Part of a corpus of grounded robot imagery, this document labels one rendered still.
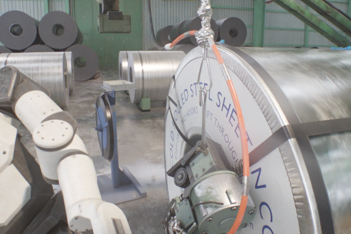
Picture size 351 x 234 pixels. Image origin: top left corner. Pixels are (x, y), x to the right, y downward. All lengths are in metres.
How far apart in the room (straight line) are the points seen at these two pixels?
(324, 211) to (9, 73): 0.80
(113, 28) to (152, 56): 4.23
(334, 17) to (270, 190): 1.50
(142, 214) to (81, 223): 1.89
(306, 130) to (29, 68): 5.47
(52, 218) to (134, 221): 1.60
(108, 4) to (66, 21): 10.18
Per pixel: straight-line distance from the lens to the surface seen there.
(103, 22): 1.75
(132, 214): 2.39
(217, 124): 0.89
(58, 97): 5.76
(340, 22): 2.03
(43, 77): 5.68
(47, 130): 0.58
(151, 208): 2.44
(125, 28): 1.76
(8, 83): 0.77
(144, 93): 5.83
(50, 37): 11.97
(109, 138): 2.28
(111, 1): 1.80
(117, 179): 2.74
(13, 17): 12.29
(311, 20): 1.90
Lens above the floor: 1.35
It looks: 11 degrees down
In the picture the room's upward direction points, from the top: straight up
